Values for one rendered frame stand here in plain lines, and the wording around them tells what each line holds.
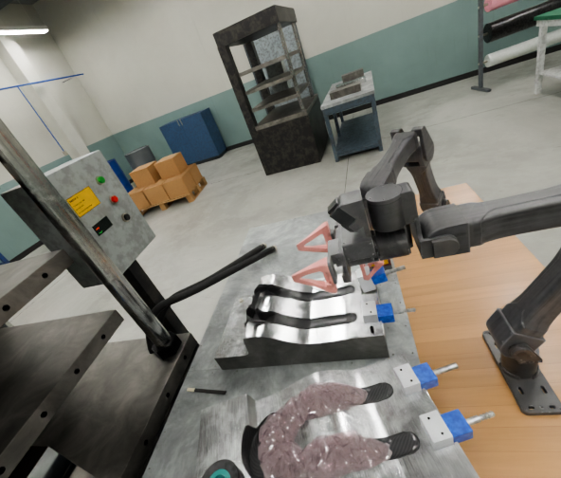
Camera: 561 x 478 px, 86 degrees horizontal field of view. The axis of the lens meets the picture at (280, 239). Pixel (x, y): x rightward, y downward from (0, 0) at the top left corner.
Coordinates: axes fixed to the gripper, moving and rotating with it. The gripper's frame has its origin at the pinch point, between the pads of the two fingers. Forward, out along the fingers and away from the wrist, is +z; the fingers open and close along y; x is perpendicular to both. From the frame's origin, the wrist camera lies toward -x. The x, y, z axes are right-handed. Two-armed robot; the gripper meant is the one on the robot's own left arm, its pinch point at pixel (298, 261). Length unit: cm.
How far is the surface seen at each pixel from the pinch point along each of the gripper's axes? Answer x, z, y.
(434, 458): 34.6, -15.8, 19.6
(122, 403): 40, 74, 2
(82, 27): -242, 501, -720
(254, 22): -80, 70, -414
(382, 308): 29.6, -12.1, -12.7
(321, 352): 35.2, 5.9, -5.6
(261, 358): 35.4, 24.1, -5.8
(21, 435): 15, 70, 22
